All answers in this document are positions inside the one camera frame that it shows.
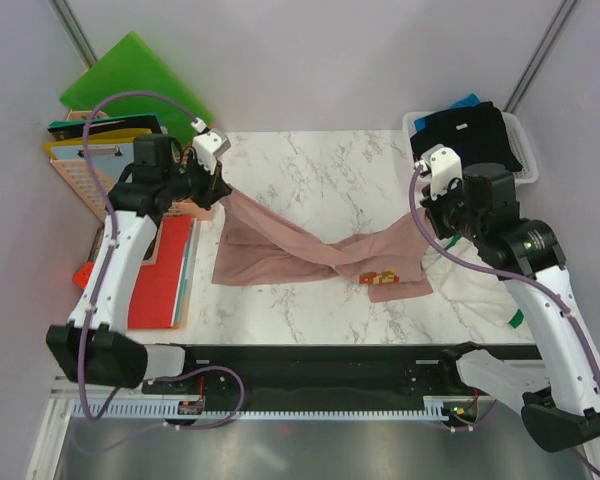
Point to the red folder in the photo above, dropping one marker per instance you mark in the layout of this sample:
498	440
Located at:
155	300

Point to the orange desk organizer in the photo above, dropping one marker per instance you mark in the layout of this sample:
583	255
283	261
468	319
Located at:
195	210

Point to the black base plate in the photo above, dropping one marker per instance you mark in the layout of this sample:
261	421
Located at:
316	376

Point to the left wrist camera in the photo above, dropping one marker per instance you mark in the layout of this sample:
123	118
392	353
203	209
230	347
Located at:
209	147

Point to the green plastic folder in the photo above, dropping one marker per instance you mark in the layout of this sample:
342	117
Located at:
131	65

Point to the black t shirt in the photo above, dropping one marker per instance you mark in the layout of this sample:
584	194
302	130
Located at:
477	134

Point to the black folder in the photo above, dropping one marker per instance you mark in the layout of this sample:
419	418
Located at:
65	130

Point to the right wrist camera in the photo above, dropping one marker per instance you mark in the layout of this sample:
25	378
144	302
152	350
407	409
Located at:
440	165

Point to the white laundry basket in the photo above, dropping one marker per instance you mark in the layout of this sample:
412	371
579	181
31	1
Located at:
518	141

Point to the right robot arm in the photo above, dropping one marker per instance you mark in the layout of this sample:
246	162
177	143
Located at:
475	222

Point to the pink file rack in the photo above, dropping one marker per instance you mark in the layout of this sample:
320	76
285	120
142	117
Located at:
84	188

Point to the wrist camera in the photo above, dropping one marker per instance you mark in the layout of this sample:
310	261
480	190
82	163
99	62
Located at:
440	165
209	147

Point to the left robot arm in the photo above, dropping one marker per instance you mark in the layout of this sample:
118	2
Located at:
93	347

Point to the pink t shirt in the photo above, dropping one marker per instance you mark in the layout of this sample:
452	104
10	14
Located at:
259	247

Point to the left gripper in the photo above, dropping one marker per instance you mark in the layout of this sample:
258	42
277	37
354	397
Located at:
215	186

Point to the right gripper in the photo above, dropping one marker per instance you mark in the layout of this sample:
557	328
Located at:
456	188

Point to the white t shirt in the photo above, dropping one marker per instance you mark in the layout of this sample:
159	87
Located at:
470	285

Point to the blue clipboard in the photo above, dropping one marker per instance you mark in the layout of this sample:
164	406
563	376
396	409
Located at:
108	160

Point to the white cable duct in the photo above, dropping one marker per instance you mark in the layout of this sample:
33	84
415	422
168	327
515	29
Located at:
185	409

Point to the yellow folder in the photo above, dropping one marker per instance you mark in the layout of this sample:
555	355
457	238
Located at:
80	140

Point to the red cube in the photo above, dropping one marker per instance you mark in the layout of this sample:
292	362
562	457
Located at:
82	276

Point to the green t shirt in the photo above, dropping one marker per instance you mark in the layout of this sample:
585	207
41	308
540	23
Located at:
516	319

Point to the brown book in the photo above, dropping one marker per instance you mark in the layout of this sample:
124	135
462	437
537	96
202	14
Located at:
96	245

